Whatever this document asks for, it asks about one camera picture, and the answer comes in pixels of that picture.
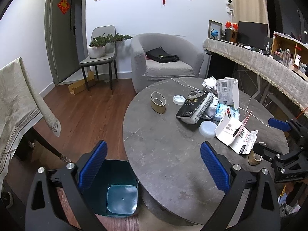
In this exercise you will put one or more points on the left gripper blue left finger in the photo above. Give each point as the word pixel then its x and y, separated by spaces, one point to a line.
pixel 89 164

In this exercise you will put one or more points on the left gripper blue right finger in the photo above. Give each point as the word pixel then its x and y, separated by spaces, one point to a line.
pixel 217 165

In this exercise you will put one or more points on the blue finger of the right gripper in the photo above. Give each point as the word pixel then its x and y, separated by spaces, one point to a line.
pixel 258 148
pixel 281 125

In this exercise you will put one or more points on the white product box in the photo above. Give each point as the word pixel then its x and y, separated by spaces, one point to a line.
pixel 234 134

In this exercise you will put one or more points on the round white plastic container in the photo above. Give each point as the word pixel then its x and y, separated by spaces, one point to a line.
pixel 207 129

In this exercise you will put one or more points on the blue white wipes pack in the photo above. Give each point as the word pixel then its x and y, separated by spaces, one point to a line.
pixel 220 110

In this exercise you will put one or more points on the tall white carton box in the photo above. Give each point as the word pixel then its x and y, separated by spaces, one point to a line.
pixel 228 92

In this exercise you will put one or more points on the black tissue pack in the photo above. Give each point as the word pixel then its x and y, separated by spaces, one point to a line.
pixel 194 106

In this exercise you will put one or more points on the brown cardboard tape roll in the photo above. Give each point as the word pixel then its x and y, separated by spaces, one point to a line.
pixel 158 102

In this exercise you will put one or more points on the dark teal trash bin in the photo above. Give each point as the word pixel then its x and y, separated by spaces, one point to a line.
pixel 114 191

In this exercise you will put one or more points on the small brown paper cup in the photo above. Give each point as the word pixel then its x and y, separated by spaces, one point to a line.
pixel 254 159

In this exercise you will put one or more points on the crumpled white plastic wrapper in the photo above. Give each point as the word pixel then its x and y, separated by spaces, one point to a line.
pixel 210 111

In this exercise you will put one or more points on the round grey marble table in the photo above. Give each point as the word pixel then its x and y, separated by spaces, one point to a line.
pixel 164 154

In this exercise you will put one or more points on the wooden desk shelf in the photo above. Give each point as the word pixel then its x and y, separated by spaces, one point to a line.
pixel 292 52

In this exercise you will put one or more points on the crumpled white paper ball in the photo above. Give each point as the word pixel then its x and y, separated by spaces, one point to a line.
pixel 209 84

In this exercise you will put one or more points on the white plastic lid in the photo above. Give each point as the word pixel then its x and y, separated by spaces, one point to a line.
pixel 179 100

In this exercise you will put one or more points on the flat cardboard box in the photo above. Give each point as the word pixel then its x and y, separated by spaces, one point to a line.
pixel 80 85

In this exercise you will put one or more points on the black computer monitor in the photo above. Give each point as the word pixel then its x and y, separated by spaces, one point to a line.
pixel 252 34

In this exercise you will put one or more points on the beige patterned tablecloth left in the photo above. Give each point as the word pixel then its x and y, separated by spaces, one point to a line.
pixel 21 108

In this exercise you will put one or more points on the small blue globe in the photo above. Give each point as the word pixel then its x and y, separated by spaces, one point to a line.
pixel 214 33

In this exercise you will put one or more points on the grey armchair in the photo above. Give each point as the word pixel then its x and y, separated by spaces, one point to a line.
pixel 145 72

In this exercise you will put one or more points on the framed picture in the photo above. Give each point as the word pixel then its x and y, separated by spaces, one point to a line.
pixel 215 25

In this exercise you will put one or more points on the grey dining chair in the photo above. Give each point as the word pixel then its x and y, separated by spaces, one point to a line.
pixel 109 57

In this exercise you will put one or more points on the potted green plant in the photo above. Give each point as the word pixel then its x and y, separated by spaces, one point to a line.
pixel 97 45

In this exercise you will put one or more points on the black handbag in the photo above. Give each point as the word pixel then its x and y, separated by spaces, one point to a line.
pixel 161 56

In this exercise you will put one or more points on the red fu door sticker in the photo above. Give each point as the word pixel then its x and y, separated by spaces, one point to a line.
pixel 64 6

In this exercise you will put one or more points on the grey door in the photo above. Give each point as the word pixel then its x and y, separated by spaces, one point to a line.
pixel 63 38

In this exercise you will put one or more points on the white security camera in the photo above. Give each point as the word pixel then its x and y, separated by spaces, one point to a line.
pixel 229 3

